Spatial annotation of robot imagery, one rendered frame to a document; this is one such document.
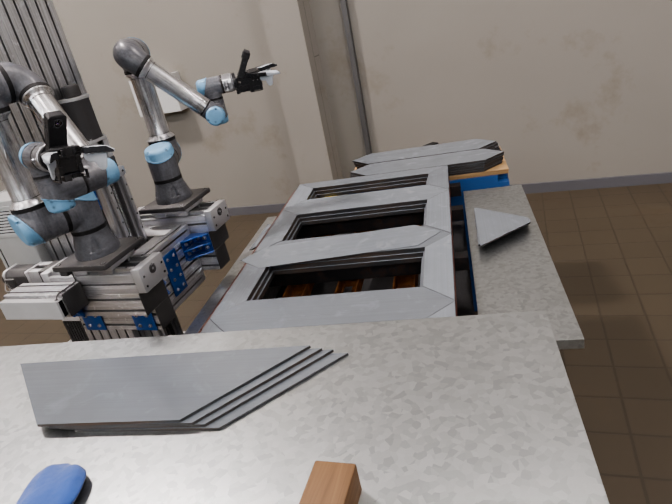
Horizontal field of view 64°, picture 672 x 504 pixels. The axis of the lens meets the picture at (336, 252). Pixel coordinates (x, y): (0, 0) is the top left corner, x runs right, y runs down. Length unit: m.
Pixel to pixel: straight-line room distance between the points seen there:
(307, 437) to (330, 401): 0.08
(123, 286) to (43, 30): 0.93
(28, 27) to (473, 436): 1.88
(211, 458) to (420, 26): 3.77
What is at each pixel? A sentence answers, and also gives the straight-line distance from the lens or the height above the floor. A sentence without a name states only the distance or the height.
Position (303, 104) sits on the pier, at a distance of 4.37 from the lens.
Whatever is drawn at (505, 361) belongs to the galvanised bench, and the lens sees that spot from 0.98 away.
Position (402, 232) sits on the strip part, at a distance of 1.96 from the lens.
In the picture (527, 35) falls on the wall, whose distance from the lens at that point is 4.29.
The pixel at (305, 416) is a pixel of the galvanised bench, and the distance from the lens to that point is 0.93.
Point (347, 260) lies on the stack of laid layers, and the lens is 1.87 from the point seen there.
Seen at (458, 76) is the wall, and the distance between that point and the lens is 4.34.
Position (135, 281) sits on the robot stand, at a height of 0.95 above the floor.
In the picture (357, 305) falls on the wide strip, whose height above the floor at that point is 0.86.
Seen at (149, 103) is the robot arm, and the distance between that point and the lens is 2.41.
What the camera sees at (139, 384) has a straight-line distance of 1.12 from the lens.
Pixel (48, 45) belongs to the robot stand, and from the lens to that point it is 2.23.
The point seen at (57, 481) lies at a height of 1.08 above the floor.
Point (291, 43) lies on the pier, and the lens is 4.32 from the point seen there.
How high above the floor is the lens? 1.66
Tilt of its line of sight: 25 degrees down
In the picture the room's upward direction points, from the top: 12 degrees counter-clockwise
